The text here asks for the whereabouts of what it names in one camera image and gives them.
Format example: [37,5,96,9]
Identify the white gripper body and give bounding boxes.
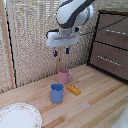
[45,28,81,50]

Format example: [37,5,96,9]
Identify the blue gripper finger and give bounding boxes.
[52,48,59,58]
[65,47,71,55]

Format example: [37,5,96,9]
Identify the pink mug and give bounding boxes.
[57,67,74,85]

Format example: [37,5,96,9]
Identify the brown drawer with cable above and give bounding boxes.
[94,13,128,52]

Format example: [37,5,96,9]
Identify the silver handle of drawer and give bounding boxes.
[96,55,123,67]
[105,28,128,37]

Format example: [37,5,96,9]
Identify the grey white robot base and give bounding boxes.
[111,105,128,128]

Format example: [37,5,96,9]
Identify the blue cup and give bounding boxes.
[49,82,65,104]

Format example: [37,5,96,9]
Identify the brown drawer near table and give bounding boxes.
[89,41,128,82]

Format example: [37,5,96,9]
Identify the bamboo blind screen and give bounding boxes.
[0,0,128,94]

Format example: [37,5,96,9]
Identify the orange rectangular block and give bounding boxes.
[65,84,82,96]

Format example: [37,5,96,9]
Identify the white plate with floral rim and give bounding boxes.
[0,102,44,128]

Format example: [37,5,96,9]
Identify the thin wooden post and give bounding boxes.
[55,46,64,75]

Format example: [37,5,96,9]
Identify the dark drawer cabinet frame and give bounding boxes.
[87,9,128,84]

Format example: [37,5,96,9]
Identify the silver handle of closed drawer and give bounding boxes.
[96,55,123,67]

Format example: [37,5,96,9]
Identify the black cable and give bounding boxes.
[79,15,128,37]

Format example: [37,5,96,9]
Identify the wide wooden post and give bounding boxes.
[0,0,17,90]

